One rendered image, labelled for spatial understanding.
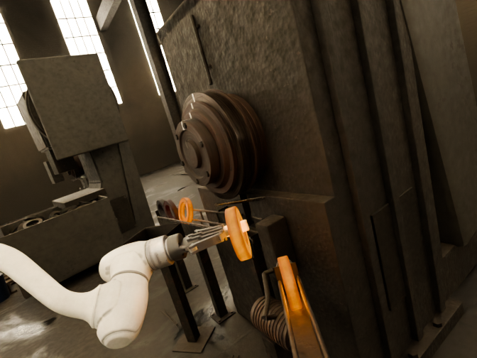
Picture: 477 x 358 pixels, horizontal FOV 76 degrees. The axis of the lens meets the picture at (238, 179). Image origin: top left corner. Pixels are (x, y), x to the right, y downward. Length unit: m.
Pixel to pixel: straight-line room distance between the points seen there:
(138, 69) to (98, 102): 8.25
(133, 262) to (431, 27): 1.51
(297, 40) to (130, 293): 0.85
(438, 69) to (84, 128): 3.27
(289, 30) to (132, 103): 10.83
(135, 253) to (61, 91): 3.06
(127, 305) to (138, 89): 11.25
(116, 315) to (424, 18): 1.57
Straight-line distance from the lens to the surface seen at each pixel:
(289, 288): 0.90
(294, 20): 1.04
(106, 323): 0.83
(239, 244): 0.83
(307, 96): 1.03
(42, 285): 0.93
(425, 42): 1.62
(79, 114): 3.81
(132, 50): 12.25
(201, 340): 2.06
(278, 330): 1.14
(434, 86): 1.64
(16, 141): 11.20
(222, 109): 1.14
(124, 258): 0.93
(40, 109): 3.75
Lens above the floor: 1.23
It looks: 12 degrees down
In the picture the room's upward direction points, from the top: 16 degrees counter-clockwise
